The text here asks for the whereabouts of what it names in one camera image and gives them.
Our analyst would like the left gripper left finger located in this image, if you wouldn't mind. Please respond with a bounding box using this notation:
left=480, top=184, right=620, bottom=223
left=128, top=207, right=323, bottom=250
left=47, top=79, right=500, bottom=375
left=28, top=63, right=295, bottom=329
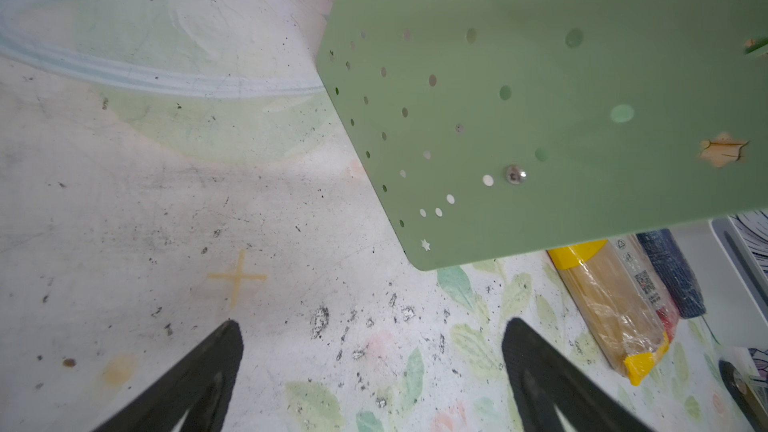
left=96, top=320, right=244, bottom=431

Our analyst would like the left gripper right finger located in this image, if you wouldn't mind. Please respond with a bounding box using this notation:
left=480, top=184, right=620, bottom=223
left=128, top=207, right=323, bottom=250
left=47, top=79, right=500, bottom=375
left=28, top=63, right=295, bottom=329
left=502, top=317, right=649, bottom=431

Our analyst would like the yellow spaghetti bag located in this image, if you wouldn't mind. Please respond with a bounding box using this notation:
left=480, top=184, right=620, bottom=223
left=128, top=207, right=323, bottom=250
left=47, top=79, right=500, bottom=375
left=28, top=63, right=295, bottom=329
left=547, top=240, right=670, bottom=386

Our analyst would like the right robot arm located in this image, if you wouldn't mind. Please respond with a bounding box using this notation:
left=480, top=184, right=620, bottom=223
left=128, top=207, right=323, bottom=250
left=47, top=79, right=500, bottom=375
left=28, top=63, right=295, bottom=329
left=718, top=347, right=767, bottom=431

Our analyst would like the green wooden shelf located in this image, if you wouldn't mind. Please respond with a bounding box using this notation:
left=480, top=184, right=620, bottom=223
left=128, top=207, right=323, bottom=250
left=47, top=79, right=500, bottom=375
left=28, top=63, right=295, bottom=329
left=317, top=0, right=767, bottom=271

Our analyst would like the blue Barilla spaghetti box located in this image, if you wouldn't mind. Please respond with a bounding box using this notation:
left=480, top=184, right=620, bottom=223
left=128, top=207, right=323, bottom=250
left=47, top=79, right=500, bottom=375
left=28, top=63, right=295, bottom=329
left=636, top=229, right=706, bottom=319

